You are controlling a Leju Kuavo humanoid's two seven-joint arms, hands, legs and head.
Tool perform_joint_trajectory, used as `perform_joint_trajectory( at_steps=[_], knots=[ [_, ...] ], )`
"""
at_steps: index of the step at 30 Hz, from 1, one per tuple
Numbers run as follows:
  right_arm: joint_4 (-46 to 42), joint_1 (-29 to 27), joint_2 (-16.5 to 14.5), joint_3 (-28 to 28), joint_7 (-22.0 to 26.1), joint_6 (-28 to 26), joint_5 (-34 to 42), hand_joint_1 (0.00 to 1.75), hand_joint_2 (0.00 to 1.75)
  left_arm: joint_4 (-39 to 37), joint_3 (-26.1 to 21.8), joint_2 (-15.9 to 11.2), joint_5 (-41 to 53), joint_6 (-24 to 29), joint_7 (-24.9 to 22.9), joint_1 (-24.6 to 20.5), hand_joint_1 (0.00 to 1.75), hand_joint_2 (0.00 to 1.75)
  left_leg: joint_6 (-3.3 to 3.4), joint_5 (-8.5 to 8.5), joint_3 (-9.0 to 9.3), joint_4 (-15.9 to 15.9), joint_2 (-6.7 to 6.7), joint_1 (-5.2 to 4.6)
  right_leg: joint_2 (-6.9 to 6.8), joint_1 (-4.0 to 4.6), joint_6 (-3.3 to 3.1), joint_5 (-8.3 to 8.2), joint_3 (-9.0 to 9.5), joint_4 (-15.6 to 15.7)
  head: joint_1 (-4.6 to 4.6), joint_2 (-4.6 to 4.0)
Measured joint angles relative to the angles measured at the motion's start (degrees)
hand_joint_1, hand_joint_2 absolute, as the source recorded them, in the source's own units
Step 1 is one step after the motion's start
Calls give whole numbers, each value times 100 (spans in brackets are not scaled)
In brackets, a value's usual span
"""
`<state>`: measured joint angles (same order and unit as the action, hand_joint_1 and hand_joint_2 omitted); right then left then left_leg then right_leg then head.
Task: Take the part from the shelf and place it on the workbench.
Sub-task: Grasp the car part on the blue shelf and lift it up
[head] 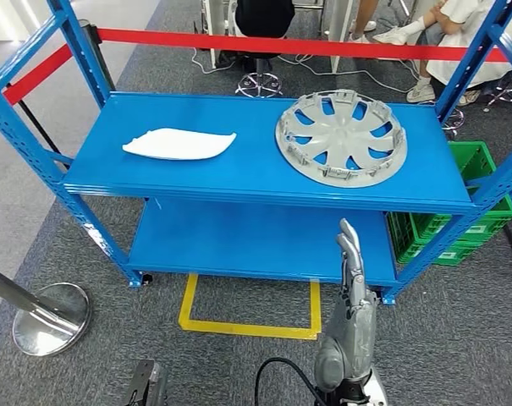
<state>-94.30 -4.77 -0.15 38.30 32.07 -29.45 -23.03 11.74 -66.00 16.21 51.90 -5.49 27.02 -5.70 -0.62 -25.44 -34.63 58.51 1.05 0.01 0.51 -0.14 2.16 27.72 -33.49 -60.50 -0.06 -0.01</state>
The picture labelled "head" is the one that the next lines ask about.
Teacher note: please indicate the seated person by rack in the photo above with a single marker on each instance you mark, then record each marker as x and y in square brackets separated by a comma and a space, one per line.
[471, 17]

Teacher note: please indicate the white plastic trim part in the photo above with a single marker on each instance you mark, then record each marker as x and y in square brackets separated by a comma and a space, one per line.
[175, 144]

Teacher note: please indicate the blue metal shelf rack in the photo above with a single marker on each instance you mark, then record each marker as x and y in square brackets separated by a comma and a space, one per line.
[238, 168]

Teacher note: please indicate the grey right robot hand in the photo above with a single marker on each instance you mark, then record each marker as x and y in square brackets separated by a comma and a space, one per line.
[351, 336]

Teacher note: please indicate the seated person by stool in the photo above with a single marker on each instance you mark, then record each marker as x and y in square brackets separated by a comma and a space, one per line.
[264, 17]

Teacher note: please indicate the black stool with chrome base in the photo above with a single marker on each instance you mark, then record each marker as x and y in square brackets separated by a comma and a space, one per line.
[260, 84]

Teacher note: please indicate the standing person's legs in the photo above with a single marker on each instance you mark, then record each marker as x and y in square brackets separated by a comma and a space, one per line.
[363, 11]

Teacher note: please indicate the silver wheel hubcap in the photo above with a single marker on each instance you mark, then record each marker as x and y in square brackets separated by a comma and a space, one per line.
[344, 137]

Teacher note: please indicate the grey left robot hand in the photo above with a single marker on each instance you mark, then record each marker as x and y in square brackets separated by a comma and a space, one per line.
[159, 386]

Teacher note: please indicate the green plastic crate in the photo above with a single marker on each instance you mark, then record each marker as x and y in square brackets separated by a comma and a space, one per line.
[450, 259]
[478, 162]

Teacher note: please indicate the long red barrier belt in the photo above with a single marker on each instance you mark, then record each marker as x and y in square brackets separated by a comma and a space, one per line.
[281, 45]

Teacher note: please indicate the white desk panel leg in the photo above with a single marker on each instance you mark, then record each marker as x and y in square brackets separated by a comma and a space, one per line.
[215, 28]
[340, 17]

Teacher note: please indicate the chrome stool base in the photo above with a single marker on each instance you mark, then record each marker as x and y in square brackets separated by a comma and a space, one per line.
[505, 95]
[454, 120]

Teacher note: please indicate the short red barrier belt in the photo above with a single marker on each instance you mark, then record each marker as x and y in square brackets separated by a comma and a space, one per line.
[35, 77]

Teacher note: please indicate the black thick stanchion post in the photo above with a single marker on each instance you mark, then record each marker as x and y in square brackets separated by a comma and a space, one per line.
[101, 61]

